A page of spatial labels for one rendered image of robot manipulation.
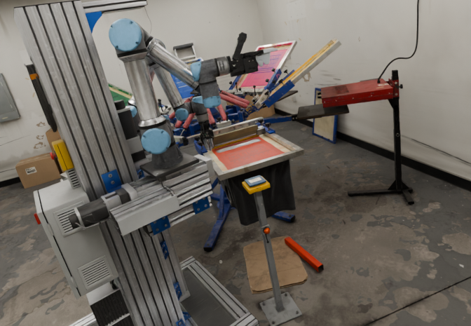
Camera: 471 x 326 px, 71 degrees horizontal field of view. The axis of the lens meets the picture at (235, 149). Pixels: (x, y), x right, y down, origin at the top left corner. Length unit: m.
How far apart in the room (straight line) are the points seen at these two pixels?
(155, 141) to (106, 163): 0.38
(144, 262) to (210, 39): 5.36
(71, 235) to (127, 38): 0.90
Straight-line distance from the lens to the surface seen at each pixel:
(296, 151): 2.15
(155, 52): 1.48
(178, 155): 1.59
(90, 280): 1.81
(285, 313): 2.42
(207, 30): 6.72
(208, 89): 1.37
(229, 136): 2.58
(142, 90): 1.36
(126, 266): 1.88
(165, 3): 6.64
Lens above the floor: 1.77
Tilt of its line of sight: 19 degrees down
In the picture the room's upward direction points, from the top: 12 degrees counter-clockwise
